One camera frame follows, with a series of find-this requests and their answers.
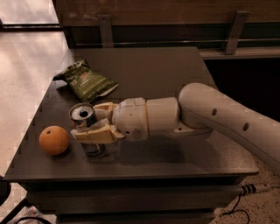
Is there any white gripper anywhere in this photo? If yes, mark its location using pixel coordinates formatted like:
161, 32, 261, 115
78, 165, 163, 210
71, 98, 148, 144

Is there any silver blue redbull can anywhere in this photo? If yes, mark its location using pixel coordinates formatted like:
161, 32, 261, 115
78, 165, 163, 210
69, 102, 105, 157

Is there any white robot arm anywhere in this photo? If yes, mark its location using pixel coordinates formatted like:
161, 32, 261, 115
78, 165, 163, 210
69, 83, 280, 172

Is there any green chip bag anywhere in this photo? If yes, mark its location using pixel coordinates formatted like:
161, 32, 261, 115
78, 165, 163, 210
53, 59, 118, 102

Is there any orange fruit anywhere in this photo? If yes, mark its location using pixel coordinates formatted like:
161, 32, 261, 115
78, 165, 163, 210
38, 126, 70, 156

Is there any black chair base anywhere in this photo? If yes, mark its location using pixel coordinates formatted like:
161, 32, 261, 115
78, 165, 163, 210
0, 175, 28, 224

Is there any grey drawer cabinet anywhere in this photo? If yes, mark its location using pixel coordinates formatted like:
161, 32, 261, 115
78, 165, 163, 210
5, 47, 258, 224

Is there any left metal bracket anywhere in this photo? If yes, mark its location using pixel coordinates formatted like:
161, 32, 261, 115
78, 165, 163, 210
98, 15, 114, 48

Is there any metal bracket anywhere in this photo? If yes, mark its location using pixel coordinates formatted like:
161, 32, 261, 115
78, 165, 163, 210
224, 10, 249, 55
98, 15, 114, 48

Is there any black cable on floor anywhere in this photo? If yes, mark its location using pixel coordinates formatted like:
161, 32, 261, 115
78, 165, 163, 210
221, 193, 251, 224

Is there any striped cable plug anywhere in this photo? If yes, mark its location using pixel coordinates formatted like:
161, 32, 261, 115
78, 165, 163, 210
241, 184, 271, 196

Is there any right metal bracket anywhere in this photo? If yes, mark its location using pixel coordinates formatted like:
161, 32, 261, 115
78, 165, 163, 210
224, 10, 249, 55

